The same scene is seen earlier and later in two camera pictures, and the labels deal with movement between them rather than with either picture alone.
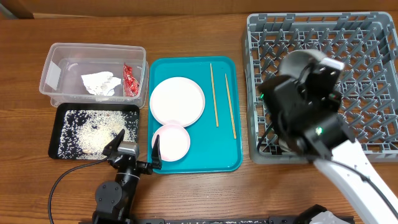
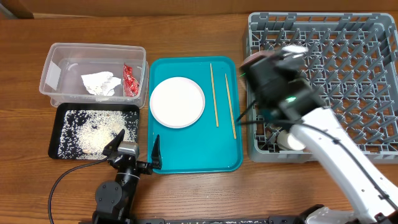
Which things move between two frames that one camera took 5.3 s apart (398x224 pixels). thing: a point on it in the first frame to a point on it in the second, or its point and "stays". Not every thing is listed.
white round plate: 177,100 stays
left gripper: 147,167 stays
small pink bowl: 175,142 to 263,53
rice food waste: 83,134 stays
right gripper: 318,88 to 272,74
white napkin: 101,83 stays
